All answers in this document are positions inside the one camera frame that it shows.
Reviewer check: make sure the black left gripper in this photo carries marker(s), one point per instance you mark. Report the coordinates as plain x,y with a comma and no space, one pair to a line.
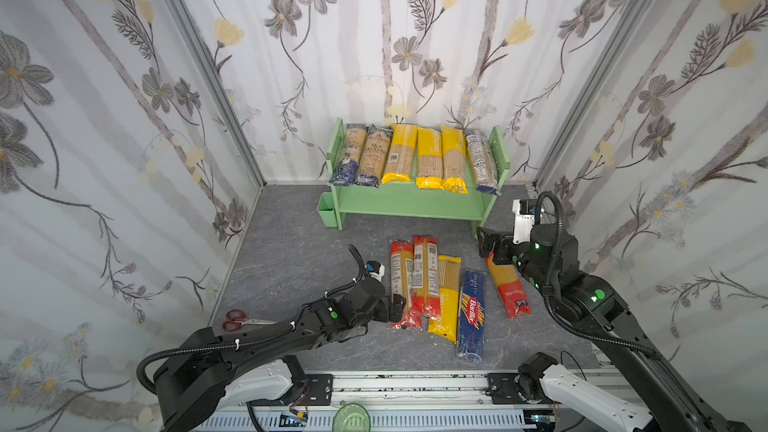
391,306

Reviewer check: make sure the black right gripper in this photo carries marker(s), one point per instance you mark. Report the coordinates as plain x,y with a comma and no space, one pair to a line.
492,243

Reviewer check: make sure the red spaghetti bag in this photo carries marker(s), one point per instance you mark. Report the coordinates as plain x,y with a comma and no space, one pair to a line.
425,280
509,287

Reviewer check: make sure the yellow striped spaghetti bag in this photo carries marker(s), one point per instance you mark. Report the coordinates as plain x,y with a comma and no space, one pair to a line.
445,324

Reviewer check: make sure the clear blue-end spaghetti bag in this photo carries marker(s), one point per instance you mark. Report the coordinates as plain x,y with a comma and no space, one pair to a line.
483,165

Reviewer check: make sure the blue Barilla spaghetti box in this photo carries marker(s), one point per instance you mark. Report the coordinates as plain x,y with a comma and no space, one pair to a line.
471,319

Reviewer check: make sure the blue clear spaghetti bag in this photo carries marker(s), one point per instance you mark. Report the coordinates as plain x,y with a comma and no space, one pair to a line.
347,163

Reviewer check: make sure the blue brown spaghetti bag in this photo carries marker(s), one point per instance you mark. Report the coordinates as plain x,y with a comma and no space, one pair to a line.
374,157

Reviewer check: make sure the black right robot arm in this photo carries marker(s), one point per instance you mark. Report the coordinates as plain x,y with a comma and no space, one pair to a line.
588,307

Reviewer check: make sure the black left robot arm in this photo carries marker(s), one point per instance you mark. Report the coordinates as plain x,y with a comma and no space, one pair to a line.
240,354

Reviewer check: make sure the green wooden two-tier shelf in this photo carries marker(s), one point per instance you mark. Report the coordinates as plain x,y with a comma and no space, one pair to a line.
405,199

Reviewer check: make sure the small green plastic cup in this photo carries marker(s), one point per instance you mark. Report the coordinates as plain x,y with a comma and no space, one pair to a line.
326,210

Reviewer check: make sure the green round lens cap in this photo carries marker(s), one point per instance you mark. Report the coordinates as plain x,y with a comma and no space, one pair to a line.
352,417

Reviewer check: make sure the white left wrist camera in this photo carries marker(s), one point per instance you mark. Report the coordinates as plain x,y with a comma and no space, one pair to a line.
375,270

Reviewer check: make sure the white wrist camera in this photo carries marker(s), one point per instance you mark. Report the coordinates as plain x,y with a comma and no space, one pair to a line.
375,270
524,219

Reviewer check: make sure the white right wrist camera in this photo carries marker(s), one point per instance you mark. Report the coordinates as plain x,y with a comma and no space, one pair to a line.
524,219

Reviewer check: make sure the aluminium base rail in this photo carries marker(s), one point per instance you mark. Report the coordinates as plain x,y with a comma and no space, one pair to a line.
285,381

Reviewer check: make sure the red handled scissors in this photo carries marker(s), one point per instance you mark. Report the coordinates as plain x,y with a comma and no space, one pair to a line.
237,319

